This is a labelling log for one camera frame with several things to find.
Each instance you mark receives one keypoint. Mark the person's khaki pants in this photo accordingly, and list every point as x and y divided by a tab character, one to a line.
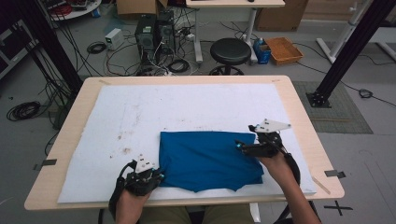
165	216

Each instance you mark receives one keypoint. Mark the grey floor mat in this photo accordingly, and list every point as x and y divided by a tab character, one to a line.
336	109

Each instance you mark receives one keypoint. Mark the blue box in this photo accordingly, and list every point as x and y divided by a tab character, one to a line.
262	53

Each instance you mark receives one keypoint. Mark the small cardboard box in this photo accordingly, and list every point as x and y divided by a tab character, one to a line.
137	6

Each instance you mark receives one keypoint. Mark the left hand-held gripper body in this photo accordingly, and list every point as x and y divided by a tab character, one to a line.
143	165

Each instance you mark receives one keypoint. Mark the black metal post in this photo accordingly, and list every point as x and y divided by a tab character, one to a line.
53	43
348	53

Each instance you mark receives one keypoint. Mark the black computer tower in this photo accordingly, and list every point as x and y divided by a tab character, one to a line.
145	37
166	32

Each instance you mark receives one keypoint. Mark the white metal stand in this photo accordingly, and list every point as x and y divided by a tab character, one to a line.
342	34

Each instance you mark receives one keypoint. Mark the blue t-shirt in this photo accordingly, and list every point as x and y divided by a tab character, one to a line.
208	161

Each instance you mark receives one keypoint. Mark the black round stool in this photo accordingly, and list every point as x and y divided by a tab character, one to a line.
230	51

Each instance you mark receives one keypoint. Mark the person's left hand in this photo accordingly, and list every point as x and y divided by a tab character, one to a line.
132	202

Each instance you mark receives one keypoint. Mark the large cardboard box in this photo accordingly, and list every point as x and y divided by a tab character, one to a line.
280	15

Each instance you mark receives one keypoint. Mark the black tape strip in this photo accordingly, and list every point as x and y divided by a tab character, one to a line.
46	163
334	174

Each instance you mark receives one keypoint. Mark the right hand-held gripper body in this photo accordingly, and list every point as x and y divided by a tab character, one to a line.
271	125

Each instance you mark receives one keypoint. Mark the person's right hand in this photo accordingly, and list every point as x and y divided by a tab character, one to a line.
278	169

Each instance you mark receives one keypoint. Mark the round white table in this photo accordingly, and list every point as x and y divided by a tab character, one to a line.
77	11

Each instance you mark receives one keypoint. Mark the thin wooden strip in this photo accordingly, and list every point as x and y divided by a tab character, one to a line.
321	185

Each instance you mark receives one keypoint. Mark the white power supply box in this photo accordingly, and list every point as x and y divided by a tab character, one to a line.
114	38

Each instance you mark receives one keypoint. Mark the white desk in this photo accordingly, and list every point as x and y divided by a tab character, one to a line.
236	3

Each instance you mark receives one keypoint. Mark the white felt mat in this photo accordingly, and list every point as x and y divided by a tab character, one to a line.
155	105

